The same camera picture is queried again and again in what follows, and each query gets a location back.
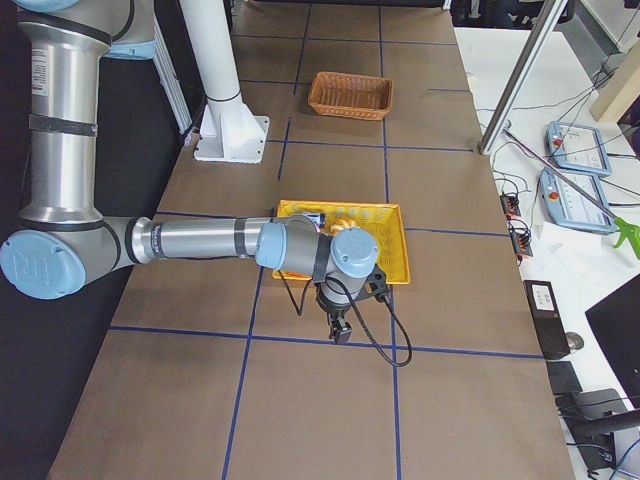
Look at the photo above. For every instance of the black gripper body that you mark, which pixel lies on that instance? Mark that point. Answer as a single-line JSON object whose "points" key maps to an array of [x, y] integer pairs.
{"points": [[334, 310]]}

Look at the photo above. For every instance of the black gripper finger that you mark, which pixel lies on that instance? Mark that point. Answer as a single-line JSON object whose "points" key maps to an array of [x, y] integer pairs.
{"points": [[343, 331], [333, 329]]}

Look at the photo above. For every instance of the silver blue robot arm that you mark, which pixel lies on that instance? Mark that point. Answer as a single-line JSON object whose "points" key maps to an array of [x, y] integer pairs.
{"points": [[66, 243]]}

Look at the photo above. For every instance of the yellow plastic basket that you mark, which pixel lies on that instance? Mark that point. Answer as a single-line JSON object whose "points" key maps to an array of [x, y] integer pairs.
{"points": [[382, 220]]}

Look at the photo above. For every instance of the brown wicker basket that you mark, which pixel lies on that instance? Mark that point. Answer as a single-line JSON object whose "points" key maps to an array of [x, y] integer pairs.
{"points": [[351, 96]]}

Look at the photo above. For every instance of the toy croissant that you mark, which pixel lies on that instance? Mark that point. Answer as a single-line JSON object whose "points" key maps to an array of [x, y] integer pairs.
{"points": [[342, 224]]}

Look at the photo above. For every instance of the blue white toy car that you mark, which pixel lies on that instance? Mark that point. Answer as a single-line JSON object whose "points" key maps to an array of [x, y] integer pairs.
{"points": [[317, 218]]}

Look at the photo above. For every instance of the orange black connector lower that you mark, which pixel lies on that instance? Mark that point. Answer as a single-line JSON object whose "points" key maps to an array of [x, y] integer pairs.
{"points": [[520, 235]]}

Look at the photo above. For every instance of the orange black connector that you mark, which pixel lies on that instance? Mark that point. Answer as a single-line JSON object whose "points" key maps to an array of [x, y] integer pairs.
{"points": [[510, 205], [520, 235]]}

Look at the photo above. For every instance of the orange black connector upper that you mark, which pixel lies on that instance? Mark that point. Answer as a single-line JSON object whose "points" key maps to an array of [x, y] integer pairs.
{"points": [[510, 205]]}

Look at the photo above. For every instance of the black box with label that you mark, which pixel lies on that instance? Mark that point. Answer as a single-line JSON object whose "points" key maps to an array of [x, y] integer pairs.
{"points": [[546, 319]]}

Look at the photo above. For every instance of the white pillar with base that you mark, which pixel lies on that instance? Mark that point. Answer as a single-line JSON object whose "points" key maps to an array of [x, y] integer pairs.
{"points": [[229, 131]]}

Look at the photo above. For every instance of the lower teach pendant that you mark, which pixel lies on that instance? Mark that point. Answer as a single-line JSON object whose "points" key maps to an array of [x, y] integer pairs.
{"points": [[567, 208]]}

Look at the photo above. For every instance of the teach pendant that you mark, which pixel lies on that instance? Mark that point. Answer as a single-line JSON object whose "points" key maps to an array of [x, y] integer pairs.
{"points": [[567, 208], [578, 148]]}

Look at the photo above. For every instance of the black monitor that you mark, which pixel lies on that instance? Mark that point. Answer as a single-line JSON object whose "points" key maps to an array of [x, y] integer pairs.
{"points": [[614, 322]]}

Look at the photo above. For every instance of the upper teach pendant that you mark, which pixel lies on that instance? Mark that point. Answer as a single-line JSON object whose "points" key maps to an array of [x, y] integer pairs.
{"points": [[578, 148]]}

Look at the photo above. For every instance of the reacher grabber stick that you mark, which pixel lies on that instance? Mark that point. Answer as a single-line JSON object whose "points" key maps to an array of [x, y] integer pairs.
{"points": [[628, 231]]}

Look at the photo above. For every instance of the aluminium frame post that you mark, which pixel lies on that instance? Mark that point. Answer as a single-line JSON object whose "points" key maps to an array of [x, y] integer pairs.
{"points": [[546, 21]]}

